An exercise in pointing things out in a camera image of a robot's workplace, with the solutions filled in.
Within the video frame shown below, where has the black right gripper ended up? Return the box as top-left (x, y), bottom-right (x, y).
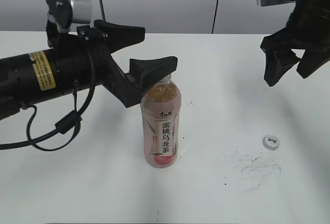
top-left (260, 0), bottom-right (329, 87)

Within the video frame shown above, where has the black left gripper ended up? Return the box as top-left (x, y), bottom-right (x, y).
top-left (45, 20), bottom-right (178, 108)

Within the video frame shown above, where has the peach oolong tea bottle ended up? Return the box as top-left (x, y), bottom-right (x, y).
top-left (140, 75), bottom-right (182, 168)

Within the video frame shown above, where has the white bottle cap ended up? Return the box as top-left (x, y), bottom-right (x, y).
top-left (262, 135), bottom-right (280, 151)

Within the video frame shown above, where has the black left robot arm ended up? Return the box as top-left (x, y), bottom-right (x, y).
top-left (1, 20), bottom-right (178, 118)

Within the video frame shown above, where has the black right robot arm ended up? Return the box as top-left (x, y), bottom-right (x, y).
top-left (257, 0), bottom-right (329, 87)

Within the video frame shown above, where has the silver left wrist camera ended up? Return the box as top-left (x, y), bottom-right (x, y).
top-left (45, 0), bottom-right (92, 33)

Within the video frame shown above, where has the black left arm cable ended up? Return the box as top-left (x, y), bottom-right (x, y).
top-left (0, 48), bottom-right (96, 152)

